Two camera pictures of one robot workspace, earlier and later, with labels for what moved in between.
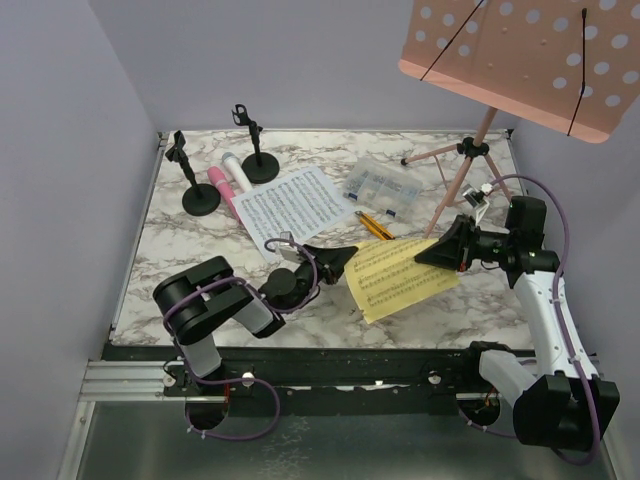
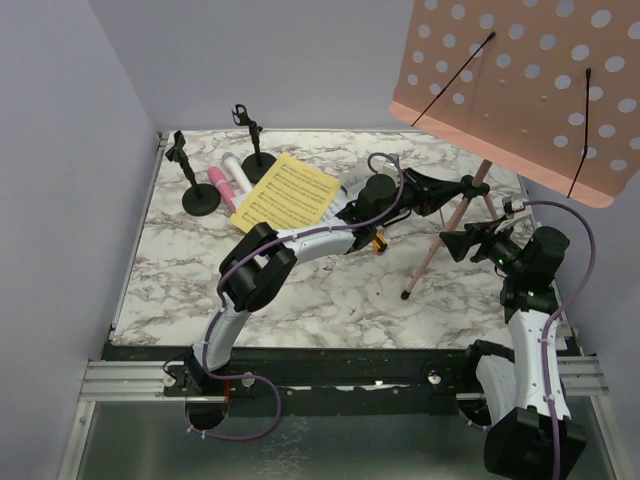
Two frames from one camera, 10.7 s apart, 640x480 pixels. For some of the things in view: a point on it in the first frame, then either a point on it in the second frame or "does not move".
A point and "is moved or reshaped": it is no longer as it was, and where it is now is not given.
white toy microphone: x=236 y=172 does not move
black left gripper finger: x=333 y=257 → x=432 y=193
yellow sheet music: x=386 y=277 → x=291 y=194
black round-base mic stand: x=261 y=167 does not move
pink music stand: x=571 y=65 is moved or reshaped
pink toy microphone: x=224 y=188 does not move
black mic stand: x=200 y=199 does not move
